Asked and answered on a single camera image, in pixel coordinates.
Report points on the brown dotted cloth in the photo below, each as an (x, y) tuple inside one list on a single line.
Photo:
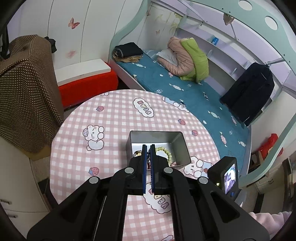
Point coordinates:
[(27, 92)]

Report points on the pink and green quilt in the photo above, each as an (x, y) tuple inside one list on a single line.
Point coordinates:
[(189, 58)]

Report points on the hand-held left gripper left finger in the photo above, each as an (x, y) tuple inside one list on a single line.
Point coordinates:
[(144, 171)]

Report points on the clothes hanger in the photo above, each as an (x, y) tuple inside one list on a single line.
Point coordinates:
[(266, 63)]

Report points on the tan folded clothes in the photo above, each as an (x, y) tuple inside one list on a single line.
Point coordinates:
[(129, 59)]

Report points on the black hanging jacket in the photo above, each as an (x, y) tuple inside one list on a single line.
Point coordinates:
[(249, 92)]

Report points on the white cabinet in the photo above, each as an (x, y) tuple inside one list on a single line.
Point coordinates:
[(20, 180)]

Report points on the beige hanging ornament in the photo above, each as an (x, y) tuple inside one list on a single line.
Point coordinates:
[(227, 19)]

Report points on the faint pink butterfly sticker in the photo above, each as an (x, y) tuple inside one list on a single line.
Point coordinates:
[(71, 53)]

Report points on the white board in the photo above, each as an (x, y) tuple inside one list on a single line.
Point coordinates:
[(81, 69)]

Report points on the white pillow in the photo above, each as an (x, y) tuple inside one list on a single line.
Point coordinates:
[(166, 55)]

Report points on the dark folded clothes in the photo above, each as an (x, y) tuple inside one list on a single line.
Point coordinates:
[(128, 49)]

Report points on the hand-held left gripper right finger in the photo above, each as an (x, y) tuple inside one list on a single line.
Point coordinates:
[(152, 171)]

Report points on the red storage bench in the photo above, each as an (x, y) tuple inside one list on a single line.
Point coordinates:
[(92, 85)]

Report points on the red plastic bag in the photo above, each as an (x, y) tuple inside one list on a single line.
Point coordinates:
[(270, 146)]

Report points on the person's right forearm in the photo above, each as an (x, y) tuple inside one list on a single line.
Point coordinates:
[(270, 223)]

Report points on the small butterfly sticker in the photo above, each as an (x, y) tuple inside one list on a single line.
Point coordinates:
[(158, 31)]

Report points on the grey metal tin box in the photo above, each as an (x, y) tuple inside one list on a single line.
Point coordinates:
[(178, 148)]

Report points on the teal bunk bed frame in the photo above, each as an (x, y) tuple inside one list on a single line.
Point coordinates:
[(254, 14)]

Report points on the dark cloth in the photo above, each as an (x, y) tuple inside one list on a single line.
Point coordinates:
[(52, 44)]

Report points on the blue printed bed sheet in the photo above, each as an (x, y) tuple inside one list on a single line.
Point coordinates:
[(208, 102)]

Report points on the small blue box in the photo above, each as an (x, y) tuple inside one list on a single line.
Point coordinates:
[(215, 40)]

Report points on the pink checked tablecloth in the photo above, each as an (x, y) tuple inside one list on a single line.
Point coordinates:
[(111, 115)]

